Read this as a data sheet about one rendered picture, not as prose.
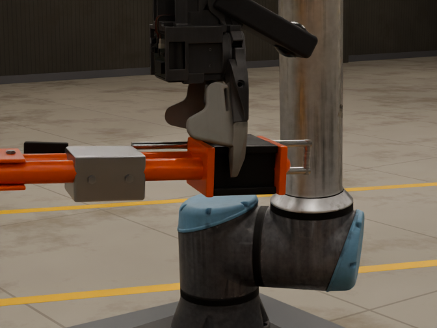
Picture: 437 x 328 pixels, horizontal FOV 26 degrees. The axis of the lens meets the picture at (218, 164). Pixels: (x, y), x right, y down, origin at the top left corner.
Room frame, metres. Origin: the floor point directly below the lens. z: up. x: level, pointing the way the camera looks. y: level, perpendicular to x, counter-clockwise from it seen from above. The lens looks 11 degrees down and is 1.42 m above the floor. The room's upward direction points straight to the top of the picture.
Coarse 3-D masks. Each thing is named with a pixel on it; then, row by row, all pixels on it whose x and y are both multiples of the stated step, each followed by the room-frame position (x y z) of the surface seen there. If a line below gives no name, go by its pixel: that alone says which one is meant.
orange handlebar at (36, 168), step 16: (0, 160) 0.86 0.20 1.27; (16, 160) 0.86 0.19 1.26; (32, 160) 0.91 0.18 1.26; (48, 160) 0.91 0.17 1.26; (64, 160) 0.89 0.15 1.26; (160, 160) 0.91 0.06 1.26; (176, 160) 0.92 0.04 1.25; (192, 160) 0.92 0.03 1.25; (288, 160) 0.96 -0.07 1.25; (0, 176) 0.86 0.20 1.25; (16, 176) 0.86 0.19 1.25; (32, 176) 0.87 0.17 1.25; (48, 176) 0.87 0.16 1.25; (64, 176) 0.88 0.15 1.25; (160, 176) 0.91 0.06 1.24; (176, 176) 0.91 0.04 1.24; (192, 176) 0.92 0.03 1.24
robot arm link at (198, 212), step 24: (192, 216) 1.66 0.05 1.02; (216, 216) 1.64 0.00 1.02; (240, 216) 1.65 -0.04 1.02; (264, 216) 1.66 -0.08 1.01; (192, 240) 1.66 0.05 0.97; (216, 240) 1.64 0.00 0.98; (240, 240) 1.64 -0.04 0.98; (192, 264) 1.66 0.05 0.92; (216, 264) 1.64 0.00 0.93; (240, 264) 1.63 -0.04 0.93; (192, 288) 1.67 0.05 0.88; (216, 288) 1.65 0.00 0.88; (240, 288) 1.66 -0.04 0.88
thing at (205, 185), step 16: (192, 144) 0.96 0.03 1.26; (208, 144) 0.92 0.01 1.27; (256, 144) 0.94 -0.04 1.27; (272, 144) 0.94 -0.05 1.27; (208, 160) 0.91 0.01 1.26; (224, 160) 0.92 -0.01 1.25; (256, 160) 0.93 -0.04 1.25; (272, 160) 0.94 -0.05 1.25; (208, 176) 0.91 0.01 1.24; (224, 176) 0.92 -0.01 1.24; (240, 176) 0.93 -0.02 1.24; (256, 176) 0.93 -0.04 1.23; (272, 176) 0.94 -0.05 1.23; (208, 192) 0.91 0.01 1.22; (224, 192) 0.92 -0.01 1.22; (240, 192) 0.92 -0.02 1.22; (256, 192) 0.93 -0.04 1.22; (272, 192) 0.93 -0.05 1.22
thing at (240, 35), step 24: (168, 0) 0.94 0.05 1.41; (192, 0) 0.94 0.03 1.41; (168, 24) 0.94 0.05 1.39; (192, 24) 0.94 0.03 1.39; (216, 24) 0.94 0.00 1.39; (240, 24) 0.95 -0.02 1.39; (168, 48) 0.91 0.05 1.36; (192, 48) 0.92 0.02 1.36; (216, 48) 0.93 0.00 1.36; (168, 72) 0.91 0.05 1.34; (192, 72) 0.92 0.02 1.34; (216, 72) 0.93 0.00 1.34
